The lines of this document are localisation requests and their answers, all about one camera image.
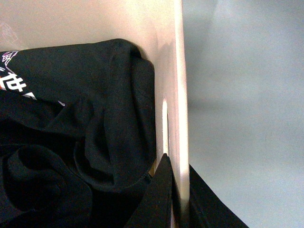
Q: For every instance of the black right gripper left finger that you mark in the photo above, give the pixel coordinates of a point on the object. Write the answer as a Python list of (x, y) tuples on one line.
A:
[(154, 210)]

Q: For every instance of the black printed t-shirt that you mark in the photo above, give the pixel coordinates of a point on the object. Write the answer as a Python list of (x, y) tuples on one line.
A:
[(77, 135)]

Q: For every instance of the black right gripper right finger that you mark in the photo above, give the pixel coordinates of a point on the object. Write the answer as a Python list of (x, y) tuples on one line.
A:
[(206, 209)]

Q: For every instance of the beige plastic laundry hamper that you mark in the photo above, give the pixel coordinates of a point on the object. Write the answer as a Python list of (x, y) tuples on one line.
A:
[(154, 26)]

